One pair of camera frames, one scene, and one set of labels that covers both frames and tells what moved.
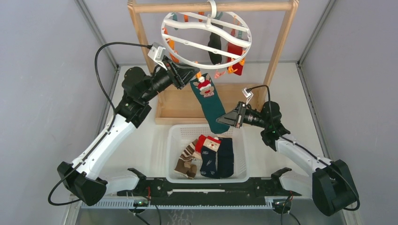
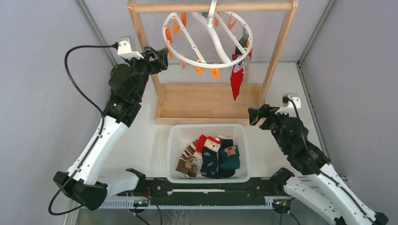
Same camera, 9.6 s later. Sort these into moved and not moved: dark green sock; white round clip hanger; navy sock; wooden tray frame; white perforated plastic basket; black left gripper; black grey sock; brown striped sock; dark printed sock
Moved: black grey sock; black left gripper; dark green sock
Not moved: white round clip hanger; white perforated plastic basket; dark printed sock; brown striped sock; navy sock; wooden tray frame
